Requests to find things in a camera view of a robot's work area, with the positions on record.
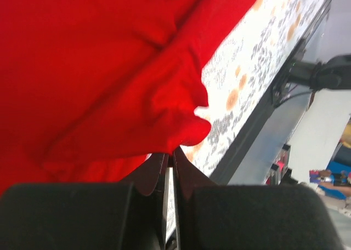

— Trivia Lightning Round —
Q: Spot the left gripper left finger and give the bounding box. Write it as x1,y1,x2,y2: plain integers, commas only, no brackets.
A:
1,154,168,249

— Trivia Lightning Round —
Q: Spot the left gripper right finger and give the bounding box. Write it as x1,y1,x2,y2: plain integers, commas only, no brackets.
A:
172,149,344,249

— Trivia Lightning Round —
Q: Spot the red t-shirt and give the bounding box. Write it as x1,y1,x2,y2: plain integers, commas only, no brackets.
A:
1,0,258,191

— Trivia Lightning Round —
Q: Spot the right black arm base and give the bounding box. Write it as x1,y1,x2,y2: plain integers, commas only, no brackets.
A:
273,54,350,108

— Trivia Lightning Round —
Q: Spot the floral patterned table mat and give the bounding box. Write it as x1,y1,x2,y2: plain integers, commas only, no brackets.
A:
164,0,329,242

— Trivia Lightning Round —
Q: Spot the aluminium rail frame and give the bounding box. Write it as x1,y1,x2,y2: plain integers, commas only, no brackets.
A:
210,0,332,185

